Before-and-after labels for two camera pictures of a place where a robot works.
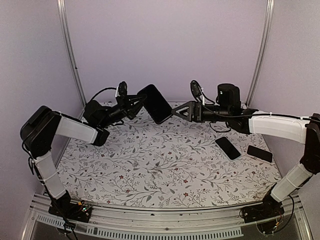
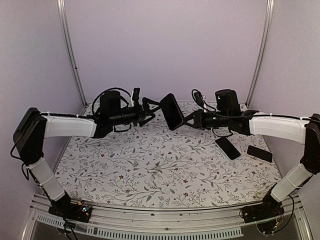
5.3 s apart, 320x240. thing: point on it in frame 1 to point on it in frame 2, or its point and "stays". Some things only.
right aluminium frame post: x=270 y=13 stays
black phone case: x=155 y=103 to x=171 y=112
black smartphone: x=260 y=154 stays
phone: x=228 y=149 stays
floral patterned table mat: x=191 y=161 stays
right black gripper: x=195 y=108 to x=199 y=120
